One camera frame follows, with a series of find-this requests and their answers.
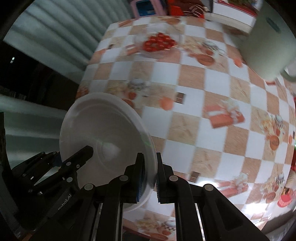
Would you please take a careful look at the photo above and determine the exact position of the glass bowl of tomatoes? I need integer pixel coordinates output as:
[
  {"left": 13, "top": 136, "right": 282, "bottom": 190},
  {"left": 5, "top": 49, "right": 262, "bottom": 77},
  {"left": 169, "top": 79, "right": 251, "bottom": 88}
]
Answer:
[{"left": 134, "top": 22, "right": 181, "bottom": 59}]

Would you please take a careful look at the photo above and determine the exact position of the white red shelf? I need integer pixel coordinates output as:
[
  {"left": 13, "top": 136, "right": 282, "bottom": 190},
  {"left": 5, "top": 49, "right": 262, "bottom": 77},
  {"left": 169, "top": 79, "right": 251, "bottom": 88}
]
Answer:
[{"left": 205, "top": 1, "right": 256, "bottom": 33}]

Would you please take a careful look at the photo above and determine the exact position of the white foam bowl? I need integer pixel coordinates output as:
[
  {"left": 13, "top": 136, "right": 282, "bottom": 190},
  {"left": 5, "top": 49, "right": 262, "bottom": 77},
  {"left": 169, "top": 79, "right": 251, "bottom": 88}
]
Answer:
[{"left": 60, "top": 92, "right": 157, "bottom": 212}]

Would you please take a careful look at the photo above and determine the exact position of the red plastic chair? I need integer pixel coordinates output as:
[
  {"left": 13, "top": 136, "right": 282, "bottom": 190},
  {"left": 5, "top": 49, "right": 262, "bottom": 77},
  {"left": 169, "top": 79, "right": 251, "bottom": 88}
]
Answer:
[{"left": 166, "top": 0, "right": 208, "bottom": 19}]

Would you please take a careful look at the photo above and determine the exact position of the white cylindrical appliance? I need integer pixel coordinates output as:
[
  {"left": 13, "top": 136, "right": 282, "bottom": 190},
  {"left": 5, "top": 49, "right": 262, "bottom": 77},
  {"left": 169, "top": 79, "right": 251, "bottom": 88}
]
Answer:
[{"left": 240, "top": 1, "right": 295, "bottom": 82}]

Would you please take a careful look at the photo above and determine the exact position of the checkered patterned tablecloth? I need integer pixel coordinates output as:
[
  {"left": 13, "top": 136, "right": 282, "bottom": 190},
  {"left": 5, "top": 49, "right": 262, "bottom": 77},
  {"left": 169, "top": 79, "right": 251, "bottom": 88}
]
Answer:
[{"left": 77, "top": 16, "right": 295, "bottom": 229}]

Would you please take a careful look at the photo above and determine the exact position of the pale green curtain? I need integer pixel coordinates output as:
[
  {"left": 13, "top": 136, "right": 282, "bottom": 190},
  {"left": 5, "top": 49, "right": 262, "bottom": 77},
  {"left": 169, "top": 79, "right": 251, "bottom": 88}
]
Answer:
[{"left": 1, "top": 1, "right": 133, "bottom": 167}]

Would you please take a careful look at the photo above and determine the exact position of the pink plastic stool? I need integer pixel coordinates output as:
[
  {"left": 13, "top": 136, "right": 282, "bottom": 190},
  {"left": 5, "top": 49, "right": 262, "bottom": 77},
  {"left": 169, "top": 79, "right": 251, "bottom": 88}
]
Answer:
[{"left": 128, "top": 0, "right": 167, "bottom": 19}]

